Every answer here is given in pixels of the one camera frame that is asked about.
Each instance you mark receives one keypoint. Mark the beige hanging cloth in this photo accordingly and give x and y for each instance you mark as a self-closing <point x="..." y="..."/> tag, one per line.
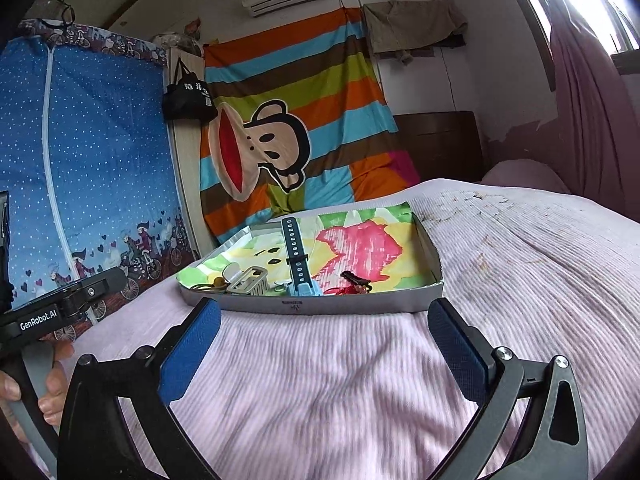
<point x="415" y="25"/>

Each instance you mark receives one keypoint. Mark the pink ribbed bedspread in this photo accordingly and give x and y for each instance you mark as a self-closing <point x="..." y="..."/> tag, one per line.
<point x="325" y="365"/>

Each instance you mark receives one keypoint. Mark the blue dotted fabric wardrobe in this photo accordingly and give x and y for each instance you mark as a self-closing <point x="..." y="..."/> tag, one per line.
<point x="100" y="170"/>

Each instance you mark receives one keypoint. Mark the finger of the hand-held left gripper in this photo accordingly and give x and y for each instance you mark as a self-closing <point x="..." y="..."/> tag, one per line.
<point x="97" y="284"/>

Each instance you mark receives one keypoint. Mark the person's left hand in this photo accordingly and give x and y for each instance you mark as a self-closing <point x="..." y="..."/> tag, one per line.
<point x="57" y="385"/>

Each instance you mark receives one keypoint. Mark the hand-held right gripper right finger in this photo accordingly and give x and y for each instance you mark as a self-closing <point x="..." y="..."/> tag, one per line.
<point x="457" y="352"/>

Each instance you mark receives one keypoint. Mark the blue wristwatch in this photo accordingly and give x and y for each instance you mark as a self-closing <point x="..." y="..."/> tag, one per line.
<point x="295" y="255"/>

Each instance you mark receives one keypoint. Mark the silver metal hair clip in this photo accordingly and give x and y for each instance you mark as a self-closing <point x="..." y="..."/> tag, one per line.
<point x="247" y="281"/>

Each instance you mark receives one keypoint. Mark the pink pillow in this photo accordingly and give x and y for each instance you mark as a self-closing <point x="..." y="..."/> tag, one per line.
<point x="525" y="175"/>

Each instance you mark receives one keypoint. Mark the black tote bag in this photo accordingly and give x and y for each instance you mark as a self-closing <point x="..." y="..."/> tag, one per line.
<point x="187" y="100"/>

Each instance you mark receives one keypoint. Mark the clear plastic bag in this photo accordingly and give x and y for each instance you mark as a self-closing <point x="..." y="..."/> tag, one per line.
<point x="172" y="43"/>

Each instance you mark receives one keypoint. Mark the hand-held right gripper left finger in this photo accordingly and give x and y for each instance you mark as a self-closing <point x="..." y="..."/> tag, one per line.
<point x="192" y="352"/>

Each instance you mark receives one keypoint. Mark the striped monkey print sheet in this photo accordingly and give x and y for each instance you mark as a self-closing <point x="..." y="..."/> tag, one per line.
<point x="320" y="85"/>

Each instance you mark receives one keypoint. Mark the dark wooden headboard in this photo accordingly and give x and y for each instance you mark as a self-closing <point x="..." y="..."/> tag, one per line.
<point x="440" y="145"/>

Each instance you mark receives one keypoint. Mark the shallow box with colourful lining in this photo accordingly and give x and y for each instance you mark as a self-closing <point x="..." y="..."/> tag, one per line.
<point x="380" y="280"/>

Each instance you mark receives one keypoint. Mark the pink curtain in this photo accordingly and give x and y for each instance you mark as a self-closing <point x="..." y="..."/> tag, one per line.
<point x="590" y="120"/>

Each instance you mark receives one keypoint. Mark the light wooden cabinet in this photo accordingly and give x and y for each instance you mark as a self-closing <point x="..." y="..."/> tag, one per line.
<point x="187" y="170"/>

